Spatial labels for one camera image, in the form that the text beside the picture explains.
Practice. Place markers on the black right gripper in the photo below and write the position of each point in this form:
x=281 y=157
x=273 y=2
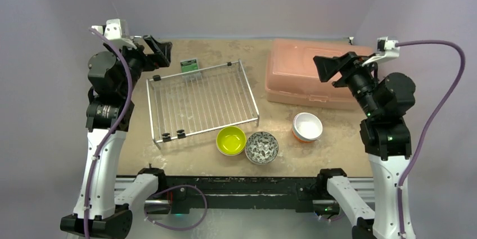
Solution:
x=345 y=74

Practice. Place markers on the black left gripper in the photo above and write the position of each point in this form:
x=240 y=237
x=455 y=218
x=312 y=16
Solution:
x=160 y=49

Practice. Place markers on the white orange bowl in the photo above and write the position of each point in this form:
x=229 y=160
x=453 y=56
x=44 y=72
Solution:
x=306 y=127

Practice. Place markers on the black white patterned bowl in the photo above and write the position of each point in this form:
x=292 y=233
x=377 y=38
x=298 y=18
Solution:
x=261 y=148

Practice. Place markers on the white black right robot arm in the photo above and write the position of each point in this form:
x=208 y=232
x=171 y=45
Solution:
x=387 y=142

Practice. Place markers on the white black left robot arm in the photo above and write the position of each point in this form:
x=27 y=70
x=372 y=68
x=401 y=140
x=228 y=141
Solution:
x=113 y=74

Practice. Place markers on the green white card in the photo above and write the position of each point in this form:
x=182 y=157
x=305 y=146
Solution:
x=189 y=65

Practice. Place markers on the pink plastic storage box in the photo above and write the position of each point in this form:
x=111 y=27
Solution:
x=292 y=77

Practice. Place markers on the yellow green bowl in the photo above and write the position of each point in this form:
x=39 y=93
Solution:
x=231 y=141

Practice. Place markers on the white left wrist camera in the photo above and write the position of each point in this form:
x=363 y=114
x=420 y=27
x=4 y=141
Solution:
x=116 y=31

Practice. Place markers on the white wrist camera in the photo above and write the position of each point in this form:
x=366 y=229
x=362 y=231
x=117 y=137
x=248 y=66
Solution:
x=116 y=31
x=387 y=50

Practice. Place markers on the silver wire dish rack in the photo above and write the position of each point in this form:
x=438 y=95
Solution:
x=200 y=101

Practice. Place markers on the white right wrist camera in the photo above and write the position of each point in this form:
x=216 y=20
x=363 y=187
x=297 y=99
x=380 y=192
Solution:
x=387 y=50

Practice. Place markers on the black aluminium mounting rail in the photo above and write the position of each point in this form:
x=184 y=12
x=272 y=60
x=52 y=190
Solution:
x=301 y=194

